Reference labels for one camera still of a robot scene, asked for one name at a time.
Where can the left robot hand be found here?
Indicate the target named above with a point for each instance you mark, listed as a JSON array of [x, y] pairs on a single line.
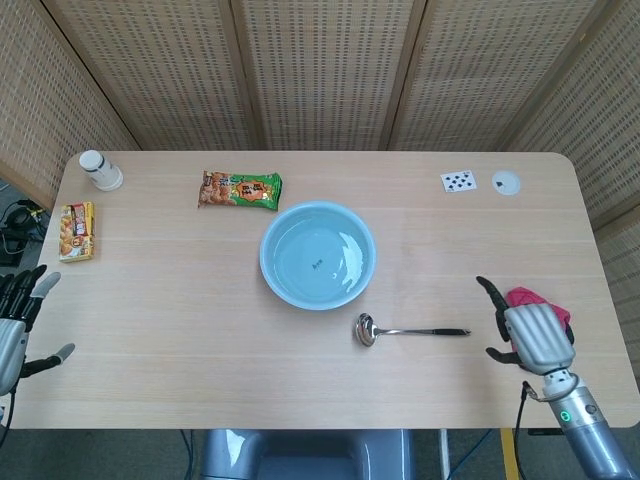
[[11, 330]]

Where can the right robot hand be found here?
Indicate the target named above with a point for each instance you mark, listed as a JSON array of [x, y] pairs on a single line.
[[537, 337]]

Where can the metal ladle black handle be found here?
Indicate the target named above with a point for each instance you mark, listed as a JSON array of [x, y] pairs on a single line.
[[400, 331]]

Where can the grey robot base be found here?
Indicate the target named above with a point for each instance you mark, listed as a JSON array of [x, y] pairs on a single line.
[[305, 455]]

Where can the light blue bowl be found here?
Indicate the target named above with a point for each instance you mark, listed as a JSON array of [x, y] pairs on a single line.
[[318, 255]]

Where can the pink crumpled cloth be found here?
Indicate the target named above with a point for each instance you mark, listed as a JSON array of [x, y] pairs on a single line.
[[530, 298]]

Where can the yellow curry box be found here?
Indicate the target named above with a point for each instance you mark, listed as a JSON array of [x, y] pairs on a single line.
[[78, 231]]

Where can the spades playing card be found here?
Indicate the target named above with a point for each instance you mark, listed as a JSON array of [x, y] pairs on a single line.
[[458, 181]]

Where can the white paper cup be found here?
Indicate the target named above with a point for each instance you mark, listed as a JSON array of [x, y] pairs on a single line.
[[101, 170]]

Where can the green orange snack bag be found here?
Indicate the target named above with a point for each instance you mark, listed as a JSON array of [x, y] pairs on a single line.
[[239, 189]]

